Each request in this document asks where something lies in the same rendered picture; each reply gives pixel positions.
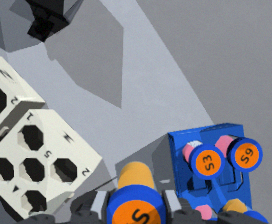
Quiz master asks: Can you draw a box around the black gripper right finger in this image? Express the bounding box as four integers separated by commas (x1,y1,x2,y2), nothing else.
162,190,268,224

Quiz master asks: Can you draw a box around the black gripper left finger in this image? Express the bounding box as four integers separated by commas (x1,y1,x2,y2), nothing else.
15,191,110,224

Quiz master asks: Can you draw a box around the blue tube rack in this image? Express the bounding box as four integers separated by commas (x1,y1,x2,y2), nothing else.
168,123,252,214

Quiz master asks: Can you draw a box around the white button box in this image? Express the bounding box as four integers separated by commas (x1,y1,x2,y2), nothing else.
26,0,84,42

